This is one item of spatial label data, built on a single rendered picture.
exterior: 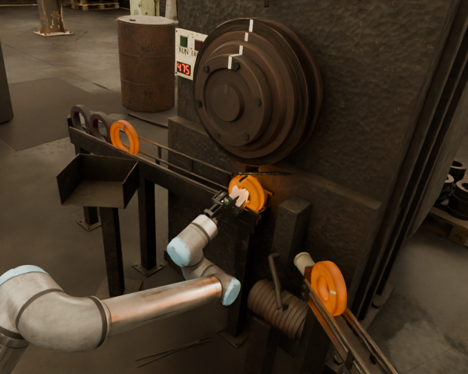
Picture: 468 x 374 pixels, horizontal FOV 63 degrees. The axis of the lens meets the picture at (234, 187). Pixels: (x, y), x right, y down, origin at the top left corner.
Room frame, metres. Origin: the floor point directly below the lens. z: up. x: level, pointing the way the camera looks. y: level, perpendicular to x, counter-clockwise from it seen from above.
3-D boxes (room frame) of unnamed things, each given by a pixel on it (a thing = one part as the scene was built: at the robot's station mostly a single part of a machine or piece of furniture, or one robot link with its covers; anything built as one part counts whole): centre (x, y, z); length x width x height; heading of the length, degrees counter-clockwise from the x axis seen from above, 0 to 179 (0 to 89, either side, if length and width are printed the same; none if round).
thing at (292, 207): (1.10, -0.22, 0.68); 0.11 x 0.08 x 0.24; 143
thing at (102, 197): (1.34, 0.55, 0.36); 0.26 x 0.20 x 0.72; 88
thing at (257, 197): (1.23, -0.05, 0.74); 0.16 x 0.03 x 0.16; 52
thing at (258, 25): (1.23, -0.02, 1.11); 0.47 x 0.06 x 0.47; 53
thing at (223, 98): (1.16, 0.04, 1.11); 0.28 x 0.06 x 0.28; 53
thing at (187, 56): (1.53, 0.18, 1.15); 0.26 x 0.02 x 0.18; 53
